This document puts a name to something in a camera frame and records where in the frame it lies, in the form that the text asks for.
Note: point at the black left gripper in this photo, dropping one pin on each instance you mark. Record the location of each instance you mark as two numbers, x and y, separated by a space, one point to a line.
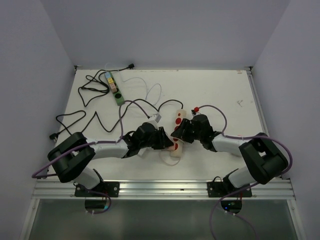
163 140

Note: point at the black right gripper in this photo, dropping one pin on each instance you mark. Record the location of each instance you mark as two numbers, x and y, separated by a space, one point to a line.
185 124

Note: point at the salmon usb charger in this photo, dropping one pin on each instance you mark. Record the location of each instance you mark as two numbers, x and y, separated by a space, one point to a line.
173 147

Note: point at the cream power strip red sockets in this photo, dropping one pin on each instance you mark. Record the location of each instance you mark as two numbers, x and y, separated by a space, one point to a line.
180 115

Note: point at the white usb charger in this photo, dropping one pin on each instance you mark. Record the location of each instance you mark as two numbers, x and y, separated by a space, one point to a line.
142 152

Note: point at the green power strip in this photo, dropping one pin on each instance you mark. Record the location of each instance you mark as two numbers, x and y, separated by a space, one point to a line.
117 95

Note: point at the light blue usb charger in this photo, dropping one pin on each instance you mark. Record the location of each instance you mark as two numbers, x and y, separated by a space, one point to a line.
107 75

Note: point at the pink usb charger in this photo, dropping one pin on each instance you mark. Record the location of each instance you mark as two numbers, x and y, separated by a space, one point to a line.
113 87

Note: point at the yellow usb charger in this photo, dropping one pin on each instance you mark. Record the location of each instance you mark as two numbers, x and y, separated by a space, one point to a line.
110 80

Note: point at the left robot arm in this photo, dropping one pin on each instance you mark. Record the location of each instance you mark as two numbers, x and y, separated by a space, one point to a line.
70 159

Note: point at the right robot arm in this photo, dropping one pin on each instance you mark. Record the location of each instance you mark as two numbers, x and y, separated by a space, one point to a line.
263 159

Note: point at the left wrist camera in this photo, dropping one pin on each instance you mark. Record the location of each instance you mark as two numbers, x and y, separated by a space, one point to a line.
154 119

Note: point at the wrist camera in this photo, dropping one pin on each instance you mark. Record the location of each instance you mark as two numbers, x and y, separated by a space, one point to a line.
195 111
154 119

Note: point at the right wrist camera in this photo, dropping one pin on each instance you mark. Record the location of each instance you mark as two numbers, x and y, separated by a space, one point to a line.
195 111

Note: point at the front aluminium rail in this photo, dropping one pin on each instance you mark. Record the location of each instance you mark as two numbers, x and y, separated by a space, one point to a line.
277 189

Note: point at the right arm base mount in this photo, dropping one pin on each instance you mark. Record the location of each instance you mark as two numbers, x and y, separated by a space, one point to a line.
217 188

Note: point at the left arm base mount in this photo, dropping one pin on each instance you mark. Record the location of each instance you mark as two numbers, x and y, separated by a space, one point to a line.
110 188

